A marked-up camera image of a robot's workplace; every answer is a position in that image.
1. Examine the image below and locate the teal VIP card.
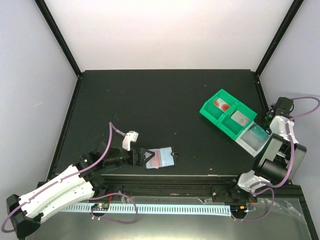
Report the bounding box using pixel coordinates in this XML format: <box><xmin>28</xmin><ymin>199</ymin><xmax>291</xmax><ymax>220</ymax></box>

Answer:
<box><xmin>250</xmin><ymin>125</ymin><xmax>269</xmax><ymax>142</ymax></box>

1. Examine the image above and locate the black leather card holder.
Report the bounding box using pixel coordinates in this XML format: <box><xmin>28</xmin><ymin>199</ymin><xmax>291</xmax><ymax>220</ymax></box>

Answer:
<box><xmin>145</xmin><ymin>146</ymin><xmax>178</xmax><ymax>169</ymax></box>

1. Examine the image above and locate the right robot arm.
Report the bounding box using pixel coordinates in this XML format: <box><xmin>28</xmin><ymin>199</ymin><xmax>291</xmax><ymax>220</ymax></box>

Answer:
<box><xmin>227</xmin><ymin>97</ymin><xmax>307</xmax><ymax>203</ymax></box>

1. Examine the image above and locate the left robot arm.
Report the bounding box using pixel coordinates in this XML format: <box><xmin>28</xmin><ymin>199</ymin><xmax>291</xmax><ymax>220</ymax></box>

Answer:
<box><xmin>1</xmin><ymin>142</ymin><xmax>157</xmax><ymax>239</ymax></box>

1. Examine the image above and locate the red card in sleeve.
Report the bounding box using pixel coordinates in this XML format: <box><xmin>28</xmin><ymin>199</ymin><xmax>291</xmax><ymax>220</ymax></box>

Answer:
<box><xmin>148</xmin><ymin>149</ymin><xmax>161</xmax><ymax>169</ymax></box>

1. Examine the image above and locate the white pink card in bin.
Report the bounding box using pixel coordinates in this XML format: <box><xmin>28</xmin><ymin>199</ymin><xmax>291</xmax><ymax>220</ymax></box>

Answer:
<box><xmin>231</xmin><ymin>110</ymin><xmax>250</xmax><ymax>127</ymax></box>

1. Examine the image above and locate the red dotted card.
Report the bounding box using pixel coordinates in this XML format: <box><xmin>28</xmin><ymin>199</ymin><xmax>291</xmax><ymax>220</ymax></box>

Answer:
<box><xmin>213</xmin><ymin>98</ymin><xmax>230</xmax><ymax>112</ymax></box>

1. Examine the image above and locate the clear plastic bin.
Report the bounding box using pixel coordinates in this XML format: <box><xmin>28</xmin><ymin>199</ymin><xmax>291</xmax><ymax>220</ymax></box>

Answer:
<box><xmin>235</xmin><ymin>121</ymin><xmax>271</xmax><ymax>157</ymax></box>

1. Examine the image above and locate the green divided bin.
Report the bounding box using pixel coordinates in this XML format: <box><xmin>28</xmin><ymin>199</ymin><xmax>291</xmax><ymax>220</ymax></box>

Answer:
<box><xmin>199</xmin><ymin>89</ymin><xmax>257</xmax><ymax>141</ymax></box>

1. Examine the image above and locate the small circuit board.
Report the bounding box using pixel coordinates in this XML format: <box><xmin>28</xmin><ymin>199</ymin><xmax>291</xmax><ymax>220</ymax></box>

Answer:
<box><xmin>91</xmin><ymin>203</ymin><xmax>109</xmax><ymax>211</ymax></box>

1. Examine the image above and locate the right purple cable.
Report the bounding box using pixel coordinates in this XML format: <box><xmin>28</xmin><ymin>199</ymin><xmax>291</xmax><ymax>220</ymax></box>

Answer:
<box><xmin>249</xmin><ymin>96</ymin><xmax>320</xmax><ymax>201</ymax></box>

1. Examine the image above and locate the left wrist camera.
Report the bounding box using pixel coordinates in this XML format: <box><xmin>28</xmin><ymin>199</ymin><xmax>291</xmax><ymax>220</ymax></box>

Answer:
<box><xmin>122</xmin><ymin>131</ymin><xmax>139</xmax><ymax>151</ymax></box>

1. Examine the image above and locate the black aluminium rail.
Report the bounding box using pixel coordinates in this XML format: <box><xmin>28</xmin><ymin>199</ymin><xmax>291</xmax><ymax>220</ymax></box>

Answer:
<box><xmin>102</xmin><ymin>174</ymin><xmax>235</xmax><ymax>197</ymax></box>

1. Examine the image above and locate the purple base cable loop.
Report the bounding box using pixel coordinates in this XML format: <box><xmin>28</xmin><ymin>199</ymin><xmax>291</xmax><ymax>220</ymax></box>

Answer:
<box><xmin>90</xmin><ymin>192</ymin><xmax>139</xmax><ymax>225</ymax></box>

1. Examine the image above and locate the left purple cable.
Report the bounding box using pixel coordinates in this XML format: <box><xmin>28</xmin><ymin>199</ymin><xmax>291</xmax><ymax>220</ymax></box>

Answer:
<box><xmin>0</xmin><ymin>121</ymin><xmax>126</xmax><ymax>233</ymax></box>

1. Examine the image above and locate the white slotted cable duct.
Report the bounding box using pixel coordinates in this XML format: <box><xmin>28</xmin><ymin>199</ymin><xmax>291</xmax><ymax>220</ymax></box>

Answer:
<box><xmin>63</xmin><ymin>202</ymin><xmax>231</xmax><ymax>217</ymax></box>

